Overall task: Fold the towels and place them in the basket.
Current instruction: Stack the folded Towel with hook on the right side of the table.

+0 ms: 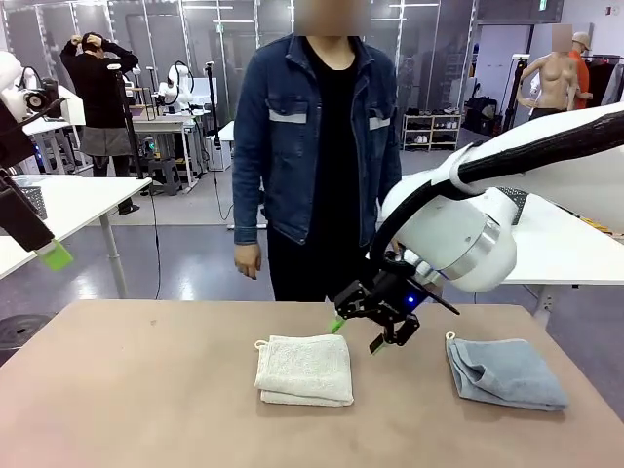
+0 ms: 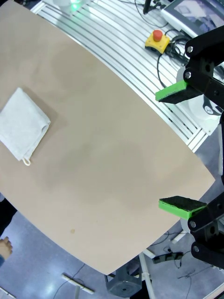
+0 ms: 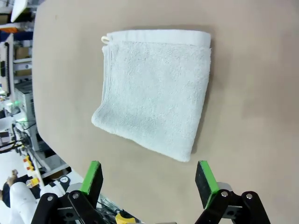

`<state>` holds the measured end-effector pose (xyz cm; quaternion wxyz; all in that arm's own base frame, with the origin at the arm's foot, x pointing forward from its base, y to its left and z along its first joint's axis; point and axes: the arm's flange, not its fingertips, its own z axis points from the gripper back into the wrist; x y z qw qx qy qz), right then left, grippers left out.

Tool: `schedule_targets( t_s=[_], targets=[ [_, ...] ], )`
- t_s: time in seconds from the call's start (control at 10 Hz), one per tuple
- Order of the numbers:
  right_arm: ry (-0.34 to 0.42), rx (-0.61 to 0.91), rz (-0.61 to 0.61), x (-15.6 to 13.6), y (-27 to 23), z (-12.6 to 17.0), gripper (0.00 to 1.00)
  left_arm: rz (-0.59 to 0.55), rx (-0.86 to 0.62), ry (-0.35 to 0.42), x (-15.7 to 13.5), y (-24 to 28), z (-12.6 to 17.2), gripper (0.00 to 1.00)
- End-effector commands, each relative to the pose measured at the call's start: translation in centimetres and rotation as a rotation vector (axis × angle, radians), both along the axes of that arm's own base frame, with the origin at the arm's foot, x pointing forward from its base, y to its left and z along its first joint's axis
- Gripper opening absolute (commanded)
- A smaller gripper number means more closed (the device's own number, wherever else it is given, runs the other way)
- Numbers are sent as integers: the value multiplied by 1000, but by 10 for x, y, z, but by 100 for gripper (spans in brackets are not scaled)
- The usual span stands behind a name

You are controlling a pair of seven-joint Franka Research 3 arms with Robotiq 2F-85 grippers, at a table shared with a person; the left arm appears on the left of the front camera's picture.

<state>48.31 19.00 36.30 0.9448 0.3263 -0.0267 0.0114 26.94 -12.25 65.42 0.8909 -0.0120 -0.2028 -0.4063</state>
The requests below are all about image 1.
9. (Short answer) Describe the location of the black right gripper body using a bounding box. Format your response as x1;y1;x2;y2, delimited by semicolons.
365;265;430;323

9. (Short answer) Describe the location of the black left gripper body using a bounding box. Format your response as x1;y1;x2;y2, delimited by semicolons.
0;97;36;170

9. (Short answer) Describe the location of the white towel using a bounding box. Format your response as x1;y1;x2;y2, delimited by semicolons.
253;333;356;408

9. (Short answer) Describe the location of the blue-grey towel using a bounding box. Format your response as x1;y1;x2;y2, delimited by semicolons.
444;331;570;412

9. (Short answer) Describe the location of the right forearm in denim sleeve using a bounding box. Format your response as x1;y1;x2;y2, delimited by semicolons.
232;160;267;247

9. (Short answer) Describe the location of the left forearm in denim sleeve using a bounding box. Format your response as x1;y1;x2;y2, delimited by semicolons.
374;140;404;201

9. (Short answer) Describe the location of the person's right hand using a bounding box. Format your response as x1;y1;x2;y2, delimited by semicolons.
233;242;264;282

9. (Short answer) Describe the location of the white side table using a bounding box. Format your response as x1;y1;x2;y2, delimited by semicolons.
487;192;624;323
0;174;153;299

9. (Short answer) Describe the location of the person black top grey skirt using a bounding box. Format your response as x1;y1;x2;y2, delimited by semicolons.
60;31;140;179

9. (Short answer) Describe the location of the dark round floor plate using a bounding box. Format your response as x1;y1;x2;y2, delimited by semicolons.
0;313;53;350

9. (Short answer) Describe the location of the grey plastic step stool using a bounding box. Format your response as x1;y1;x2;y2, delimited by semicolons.
147;158;179;196

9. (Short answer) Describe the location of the white background workbench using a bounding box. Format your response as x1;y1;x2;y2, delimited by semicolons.
131;109;201;189

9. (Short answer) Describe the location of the person in denim jacket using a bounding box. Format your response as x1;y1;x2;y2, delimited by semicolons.
231;0;404;303

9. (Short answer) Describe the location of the white shoe rack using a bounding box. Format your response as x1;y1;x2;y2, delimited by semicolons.
402;112;463;152

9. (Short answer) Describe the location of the white drawer cabinet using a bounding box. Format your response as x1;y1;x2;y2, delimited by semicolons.
207;134;234;172

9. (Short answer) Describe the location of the black braided right arm sleeve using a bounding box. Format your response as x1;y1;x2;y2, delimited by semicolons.
369;112;624;267

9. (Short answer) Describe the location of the black tripod stand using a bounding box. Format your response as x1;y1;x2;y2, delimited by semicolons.
203;60;224;172

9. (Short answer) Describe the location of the bare skin-tone mannequin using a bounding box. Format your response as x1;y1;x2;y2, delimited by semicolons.
517;23;582;123

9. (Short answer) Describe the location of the black stand with white head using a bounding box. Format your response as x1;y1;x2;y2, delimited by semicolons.
504;52;531;131

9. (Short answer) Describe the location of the black hanging garment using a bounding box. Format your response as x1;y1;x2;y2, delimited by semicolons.
587;60;624;106

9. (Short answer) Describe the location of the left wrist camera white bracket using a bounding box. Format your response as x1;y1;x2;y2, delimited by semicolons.
23;77;87;127

